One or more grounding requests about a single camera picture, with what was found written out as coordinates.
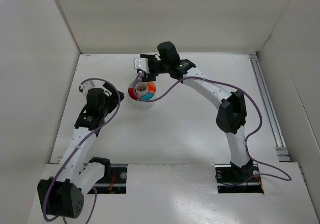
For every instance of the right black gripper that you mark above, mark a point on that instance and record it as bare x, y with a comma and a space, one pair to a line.
151, 67

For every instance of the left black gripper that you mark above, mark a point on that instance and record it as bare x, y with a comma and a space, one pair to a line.
113, 97

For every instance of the teal lego brick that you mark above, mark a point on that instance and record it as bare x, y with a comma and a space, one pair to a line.
147, 97

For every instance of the orange round lego piece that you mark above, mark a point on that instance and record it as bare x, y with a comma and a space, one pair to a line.
151, 86

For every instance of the red lego brick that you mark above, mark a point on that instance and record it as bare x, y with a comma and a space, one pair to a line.
132, 94

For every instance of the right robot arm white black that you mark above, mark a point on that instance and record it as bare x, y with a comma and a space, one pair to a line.
231, 106

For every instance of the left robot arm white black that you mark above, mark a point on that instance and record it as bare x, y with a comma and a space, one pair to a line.
63, 195

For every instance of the white round divided container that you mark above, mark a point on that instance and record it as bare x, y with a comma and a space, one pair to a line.
141, 89

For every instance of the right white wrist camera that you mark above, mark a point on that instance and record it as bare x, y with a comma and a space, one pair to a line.
141, 64

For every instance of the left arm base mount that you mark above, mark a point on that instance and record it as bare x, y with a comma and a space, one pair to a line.
114, 182

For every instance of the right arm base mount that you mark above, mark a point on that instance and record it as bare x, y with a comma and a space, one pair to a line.
228, 183

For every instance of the aluminium rail right side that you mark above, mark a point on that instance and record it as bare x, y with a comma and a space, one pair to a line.
280, 144

